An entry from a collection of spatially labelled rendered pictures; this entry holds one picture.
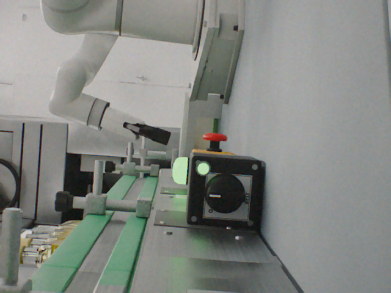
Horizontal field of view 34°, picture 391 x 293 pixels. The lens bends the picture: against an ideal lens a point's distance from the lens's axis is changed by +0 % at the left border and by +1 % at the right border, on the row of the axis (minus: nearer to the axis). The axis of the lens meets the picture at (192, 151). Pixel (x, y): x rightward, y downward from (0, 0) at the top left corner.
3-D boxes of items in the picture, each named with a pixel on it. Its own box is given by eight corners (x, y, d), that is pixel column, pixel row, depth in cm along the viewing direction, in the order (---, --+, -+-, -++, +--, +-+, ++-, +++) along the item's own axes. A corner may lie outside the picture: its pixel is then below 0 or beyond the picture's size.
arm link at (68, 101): (68, 54, 160) (60, 53, 151) (108, 68, 161) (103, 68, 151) (49, 110, 162) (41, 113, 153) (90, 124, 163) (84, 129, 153)
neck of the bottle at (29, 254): (38, 261, 121) (12, 259, 121) (39, 246, 121) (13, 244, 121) (34, 265, 118) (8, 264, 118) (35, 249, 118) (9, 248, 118)
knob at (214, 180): (242, 214, 73) (245, 218, 69) (203, 211, 72) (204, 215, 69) (245, 174, 72) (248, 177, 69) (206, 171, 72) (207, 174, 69)
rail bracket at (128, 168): (156, 215, 149) (102, 212, 149) (161, 144, 148) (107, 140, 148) (155, 218, 146) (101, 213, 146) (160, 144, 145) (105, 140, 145)
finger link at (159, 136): (141, 136, 157) (167, 145, 157) (140, 137, 154) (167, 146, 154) (145, 124, 157) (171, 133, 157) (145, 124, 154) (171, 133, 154)
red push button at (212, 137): (201, 152, 106) (202, 132, 106) (225, 154, 106) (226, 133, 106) (201, 154, 102) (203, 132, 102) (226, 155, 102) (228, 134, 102)
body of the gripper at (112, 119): (97, 127, 164) (138, 142, 165) (91, 130, 154) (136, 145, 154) (106, 100, 163) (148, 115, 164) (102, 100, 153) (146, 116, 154)
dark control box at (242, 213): (252, 219, 81) (185, 214, 81) (256, 156, 80) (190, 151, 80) (260, 231, 73) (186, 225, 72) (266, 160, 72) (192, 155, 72)
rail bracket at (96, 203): (154, 215, 89) (57, 208, 89) (157, 163, 89) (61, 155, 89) (153, 220, 85) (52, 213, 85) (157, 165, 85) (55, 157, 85)
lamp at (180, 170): (189, 183, 107) (171, 182, 107) (191, 156, 106) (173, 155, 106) (190, 186, 102) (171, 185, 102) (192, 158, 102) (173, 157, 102)
